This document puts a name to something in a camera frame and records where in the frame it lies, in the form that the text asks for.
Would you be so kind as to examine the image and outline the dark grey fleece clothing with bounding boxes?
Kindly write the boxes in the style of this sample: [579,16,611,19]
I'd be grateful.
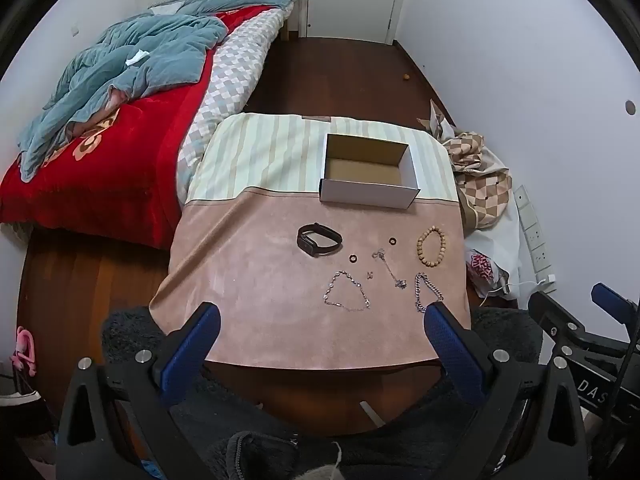
[100,305,546,480]

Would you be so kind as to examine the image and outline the white red printed plastic bag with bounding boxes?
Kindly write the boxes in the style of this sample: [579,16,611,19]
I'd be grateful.
[465,247,511,301]

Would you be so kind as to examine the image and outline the white fabric bag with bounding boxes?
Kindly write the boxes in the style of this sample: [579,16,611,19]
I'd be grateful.
[467,195,523,281]

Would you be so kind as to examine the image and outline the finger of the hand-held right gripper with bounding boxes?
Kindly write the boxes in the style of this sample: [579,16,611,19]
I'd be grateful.
[591,282,640,333]
[528,291,590,347]

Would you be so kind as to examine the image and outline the red floral blanket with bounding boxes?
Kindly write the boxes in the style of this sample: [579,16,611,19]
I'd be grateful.
[0,7,281,251]

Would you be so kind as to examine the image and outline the thick silver chain bracelet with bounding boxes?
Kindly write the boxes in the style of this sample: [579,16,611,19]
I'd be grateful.
[413,272,446,313]

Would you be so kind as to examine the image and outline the beige checkered cloth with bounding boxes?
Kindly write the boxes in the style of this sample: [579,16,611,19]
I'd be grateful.
[442,132,513,231]

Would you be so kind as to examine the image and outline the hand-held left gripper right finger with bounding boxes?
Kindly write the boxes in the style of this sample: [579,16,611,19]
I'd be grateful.
[422,301,591,480]

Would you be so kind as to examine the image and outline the striped pink tablecloth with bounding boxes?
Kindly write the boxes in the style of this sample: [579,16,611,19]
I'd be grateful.
[149,112,473,370]

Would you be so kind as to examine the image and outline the white plastic strip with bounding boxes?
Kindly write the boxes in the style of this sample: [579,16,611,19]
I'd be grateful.
[360,400,384,429]

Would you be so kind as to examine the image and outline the checkered bedsheet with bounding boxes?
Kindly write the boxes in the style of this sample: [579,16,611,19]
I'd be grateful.
[176,7,293,206]

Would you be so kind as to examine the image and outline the wooden bead bracelet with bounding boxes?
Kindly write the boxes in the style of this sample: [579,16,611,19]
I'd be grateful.
[416,226,447,268]

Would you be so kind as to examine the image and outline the white bed frame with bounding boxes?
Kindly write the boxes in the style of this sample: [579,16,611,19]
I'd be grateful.
[282,0,307,41]

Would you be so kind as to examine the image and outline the white power strip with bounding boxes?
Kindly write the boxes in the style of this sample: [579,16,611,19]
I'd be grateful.
[514,185,553,271]

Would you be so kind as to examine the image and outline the blue-grey quilt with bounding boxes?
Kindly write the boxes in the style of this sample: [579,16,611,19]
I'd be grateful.
[19,0,296,183]

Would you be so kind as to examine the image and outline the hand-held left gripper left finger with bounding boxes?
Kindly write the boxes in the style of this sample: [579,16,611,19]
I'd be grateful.
[56,301,222,480]

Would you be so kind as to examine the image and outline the white shoe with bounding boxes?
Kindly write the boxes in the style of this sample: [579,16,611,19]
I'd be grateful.
[0,390,43,408]

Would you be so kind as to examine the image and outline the pink slippers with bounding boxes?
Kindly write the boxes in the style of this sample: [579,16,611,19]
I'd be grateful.
[10,325,38,377]

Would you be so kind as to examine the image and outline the white cardboard box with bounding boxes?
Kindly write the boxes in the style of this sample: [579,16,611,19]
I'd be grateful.
[319,132,421,209]

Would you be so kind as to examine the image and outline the black smart band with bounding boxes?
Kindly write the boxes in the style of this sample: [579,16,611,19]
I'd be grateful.
[296,222,344,258]

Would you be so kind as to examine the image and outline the silver rhinestone necklace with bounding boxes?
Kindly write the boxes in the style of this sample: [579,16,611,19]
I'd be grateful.
[323,270,372,312]

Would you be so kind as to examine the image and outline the thin silver pendant necklace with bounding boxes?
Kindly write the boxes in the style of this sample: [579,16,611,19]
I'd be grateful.
[371,247,407,291]

